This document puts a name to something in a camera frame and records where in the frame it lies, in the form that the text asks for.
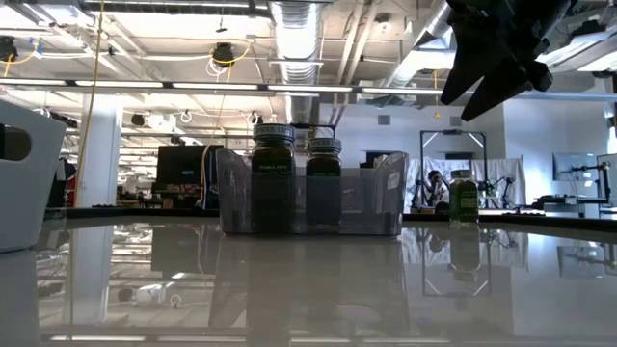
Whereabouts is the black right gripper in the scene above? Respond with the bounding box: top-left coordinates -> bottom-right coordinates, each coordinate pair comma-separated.
440,0 -> 577,122

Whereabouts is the glass oregano jar green label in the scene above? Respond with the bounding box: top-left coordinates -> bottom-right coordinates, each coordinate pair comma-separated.
250,123 -> 297,236
448,169 -> 480,227
306,137 -> 343,235

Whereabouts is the white patterned curtain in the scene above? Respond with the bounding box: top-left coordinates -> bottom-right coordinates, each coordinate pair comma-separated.
407,156 -> 526,206

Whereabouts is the person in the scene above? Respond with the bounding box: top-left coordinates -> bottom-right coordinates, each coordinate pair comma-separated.
423,169 -> 452,208

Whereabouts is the computer monitor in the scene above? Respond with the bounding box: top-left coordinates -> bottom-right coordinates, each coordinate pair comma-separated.
552,152 -> 597,182

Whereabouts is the grey translucent plastic bin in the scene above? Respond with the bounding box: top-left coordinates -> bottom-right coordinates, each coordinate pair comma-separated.
215,147 -> 410,237

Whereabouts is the long ceiling light strip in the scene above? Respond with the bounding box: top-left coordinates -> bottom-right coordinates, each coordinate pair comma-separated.
0,78 -> 447,96

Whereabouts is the large black screen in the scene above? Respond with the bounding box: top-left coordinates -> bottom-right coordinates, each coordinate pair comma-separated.
154,144 -> 226,194

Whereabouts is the white building column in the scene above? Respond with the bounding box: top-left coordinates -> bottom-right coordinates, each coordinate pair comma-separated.
76,93 -> 121,208

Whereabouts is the white plastic bin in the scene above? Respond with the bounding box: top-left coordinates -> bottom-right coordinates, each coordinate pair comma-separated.
0,98 -> 67,254

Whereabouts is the black ceiling-hung device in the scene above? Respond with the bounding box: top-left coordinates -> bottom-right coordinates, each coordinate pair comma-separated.
0,36 -> 19,63

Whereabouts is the black metal workstation frame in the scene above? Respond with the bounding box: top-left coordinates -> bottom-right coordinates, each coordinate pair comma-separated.
418,128 -> 488,213

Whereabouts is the silver ceiling air duct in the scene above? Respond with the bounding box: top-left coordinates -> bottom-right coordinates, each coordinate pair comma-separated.
269,0 -> 322,126

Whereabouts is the black ceiling camera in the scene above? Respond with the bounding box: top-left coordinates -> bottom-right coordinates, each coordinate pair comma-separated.
211,41 -> 236,67

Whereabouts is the black metal table frame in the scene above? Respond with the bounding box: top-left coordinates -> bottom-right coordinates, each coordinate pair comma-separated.
45,205 -> 617,232

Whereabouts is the long yellow cable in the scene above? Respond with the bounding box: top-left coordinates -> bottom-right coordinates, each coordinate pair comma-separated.
71,0 -> 105,208

